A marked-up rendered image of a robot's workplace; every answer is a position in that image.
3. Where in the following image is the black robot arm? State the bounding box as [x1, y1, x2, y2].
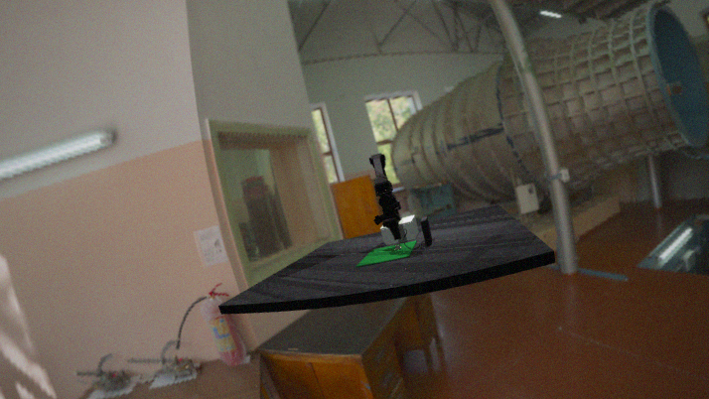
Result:
[369, 153, 401, 225]

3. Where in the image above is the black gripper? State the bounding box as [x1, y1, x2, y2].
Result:
[382, 204, 399, 237]

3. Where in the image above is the green circuit board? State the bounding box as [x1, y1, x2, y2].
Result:
[356, 240, 417, 267]

